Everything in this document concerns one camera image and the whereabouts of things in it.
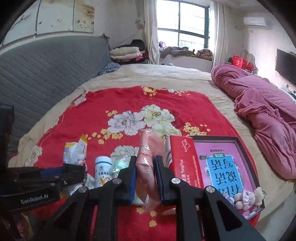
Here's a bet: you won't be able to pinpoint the plush bear pink dress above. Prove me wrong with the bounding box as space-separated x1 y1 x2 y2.
233 187 265 211

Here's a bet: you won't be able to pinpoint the green item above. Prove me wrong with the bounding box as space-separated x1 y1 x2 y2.
112 156 130 178

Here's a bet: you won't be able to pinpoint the small white tissue pack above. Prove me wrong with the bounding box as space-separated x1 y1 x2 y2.
84 174 95 189

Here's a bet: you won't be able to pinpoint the plush bear purple dress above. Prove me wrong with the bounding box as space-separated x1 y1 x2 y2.
223 193 235 205

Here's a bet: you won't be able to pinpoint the white supplement bottle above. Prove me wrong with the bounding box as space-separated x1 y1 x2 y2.
94 156 113 188

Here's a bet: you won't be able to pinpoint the pink book in tray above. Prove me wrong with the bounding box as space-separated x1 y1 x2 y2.
194 141 262 217

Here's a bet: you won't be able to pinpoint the beige bed sheet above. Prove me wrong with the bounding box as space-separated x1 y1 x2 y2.
8 64 295 218

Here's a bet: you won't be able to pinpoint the red floral blanket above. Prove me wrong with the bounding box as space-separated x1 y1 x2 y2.
25 86 254 240

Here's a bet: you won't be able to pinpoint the red tissue pack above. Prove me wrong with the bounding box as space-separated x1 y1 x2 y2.
163 136 204 188

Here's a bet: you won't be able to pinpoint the dark shallow box tray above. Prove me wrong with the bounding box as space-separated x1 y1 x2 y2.
191 136 266 220

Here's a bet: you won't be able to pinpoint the grey quilted headboard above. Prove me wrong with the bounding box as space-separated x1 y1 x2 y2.
1 35 111 155

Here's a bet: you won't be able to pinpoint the blue patterned pillow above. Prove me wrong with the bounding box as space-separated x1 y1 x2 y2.
97 62 120 76

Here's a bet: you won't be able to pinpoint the pink quilted duvet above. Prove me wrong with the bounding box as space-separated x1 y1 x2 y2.
211 65 295 180

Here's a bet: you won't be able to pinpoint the folded blankets stack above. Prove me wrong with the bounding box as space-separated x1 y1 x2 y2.
109 39 149 65

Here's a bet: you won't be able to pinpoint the red gift bags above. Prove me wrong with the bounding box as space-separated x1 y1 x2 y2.
232 50 256 72

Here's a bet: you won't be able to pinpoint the right white curtain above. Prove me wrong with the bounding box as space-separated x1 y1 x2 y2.
213 1 229 67

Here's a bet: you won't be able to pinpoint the white curtain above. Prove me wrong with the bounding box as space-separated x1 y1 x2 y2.
213 1 229 67
144 0 160 65

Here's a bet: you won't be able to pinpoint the clothes on window sill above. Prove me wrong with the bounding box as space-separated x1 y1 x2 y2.
160 47 213 60

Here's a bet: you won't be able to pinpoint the left white curtain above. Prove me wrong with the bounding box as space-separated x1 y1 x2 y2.
144 0 160 65

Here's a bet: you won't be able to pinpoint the window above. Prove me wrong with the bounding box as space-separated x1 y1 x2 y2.
157 1 210 51

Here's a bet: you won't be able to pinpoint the white air conditioner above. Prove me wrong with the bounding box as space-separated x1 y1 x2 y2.
243 16 266 27

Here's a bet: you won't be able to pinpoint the wall painting panels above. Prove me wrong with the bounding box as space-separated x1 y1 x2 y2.
1 0 95 46

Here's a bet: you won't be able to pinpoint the black wall television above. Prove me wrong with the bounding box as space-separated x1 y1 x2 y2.
275 49 296 84

